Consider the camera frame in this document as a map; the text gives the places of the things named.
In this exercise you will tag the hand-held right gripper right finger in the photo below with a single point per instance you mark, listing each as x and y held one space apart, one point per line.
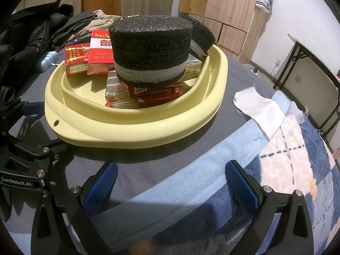
241 188

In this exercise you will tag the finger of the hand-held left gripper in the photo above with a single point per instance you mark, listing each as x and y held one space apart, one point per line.
33 109
34 151

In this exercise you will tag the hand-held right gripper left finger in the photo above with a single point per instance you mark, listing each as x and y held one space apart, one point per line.
101 188

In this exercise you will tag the red gold cigarette pack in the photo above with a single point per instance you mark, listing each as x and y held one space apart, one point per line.
77 59

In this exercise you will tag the yellow plastic basin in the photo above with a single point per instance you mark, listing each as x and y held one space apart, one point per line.
138 127

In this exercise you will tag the red white cigarette pack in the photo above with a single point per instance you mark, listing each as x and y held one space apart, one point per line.
99 55

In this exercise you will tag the silver red cigarette pack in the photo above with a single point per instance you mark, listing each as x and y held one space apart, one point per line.
117 85

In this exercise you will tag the dark red shiny cigarette pack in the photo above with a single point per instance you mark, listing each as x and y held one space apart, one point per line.
132 103

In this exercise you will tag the large red cigarette box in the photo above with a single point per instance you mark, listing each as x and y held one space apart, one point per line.
156 90

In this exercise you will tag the gold cigarette box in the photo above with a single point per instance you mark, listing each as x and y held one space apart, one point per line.
192 69

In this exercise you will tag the black foam disc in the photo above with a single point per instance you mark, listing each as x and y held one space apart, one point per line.
151 50
202 35

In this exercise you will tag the blue checked fleece blanket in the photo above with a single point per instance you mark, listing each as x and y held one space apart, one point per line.
279 170

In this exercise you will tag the light blue pill organiser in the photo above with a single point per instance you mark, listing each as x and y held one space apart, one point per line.
48 61

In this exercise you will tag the grey bed sheet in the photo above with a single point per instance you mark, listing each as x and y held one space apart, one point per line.
159 162

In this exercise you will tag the black jacket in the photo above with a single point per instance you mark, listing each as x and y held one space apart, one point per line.
29 39

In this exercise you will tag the white cloth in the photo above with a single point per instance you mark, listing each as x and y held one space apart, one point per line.
260 109

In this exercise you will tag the dark plastic bag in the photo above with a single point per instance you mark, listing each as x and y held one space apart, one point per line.
78 40

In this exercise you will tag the dark green clothing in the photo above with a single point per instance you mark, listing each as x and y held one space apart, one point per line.
73 26

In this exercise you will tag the thin white gauze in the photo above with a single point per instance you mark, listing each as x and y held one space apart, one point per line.
297 111

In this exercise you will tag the beige clothing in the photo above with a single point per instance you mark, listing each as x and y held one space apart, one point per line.
103 21

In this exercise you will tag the black folding table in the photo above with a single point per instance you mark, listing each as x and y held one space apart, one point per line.
316 66

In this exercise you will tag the wooden wardrobe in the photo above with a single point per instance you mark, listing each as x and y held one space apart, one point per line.
228 10

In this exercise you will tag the wall socket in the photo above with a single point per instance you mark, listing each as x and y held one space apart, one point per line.
298 79

